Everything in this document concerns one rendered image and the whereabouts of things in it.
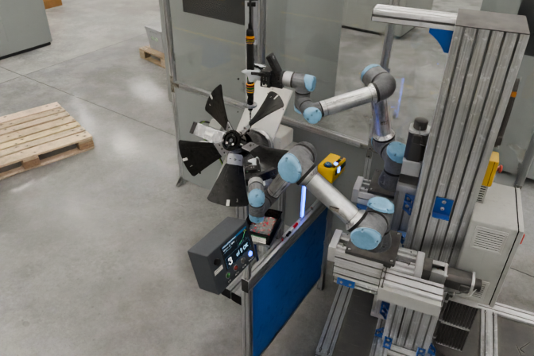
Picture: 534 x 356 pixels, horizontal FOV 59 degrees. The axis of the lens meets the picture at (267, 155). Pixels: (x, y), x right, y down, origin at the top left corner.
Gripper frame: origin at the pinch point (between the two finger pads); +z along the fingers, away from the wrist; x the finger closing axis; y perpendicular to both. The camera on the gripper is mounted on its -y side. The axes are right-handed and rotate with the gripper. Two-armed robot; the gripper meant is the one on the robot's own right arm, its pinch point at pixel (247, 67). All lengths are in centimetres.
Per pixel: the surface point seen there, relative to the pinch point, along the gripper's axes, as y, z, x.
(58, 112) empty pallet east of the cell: 150, 294, 129
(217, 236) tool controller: 40, -23, -76
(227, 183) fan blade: 62, 5, -16
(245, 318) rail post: 105, -28, -61
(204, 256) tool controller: 40, -25, -88
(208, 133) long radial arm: 53, 33, 14
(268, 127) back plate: 48, 0, 27
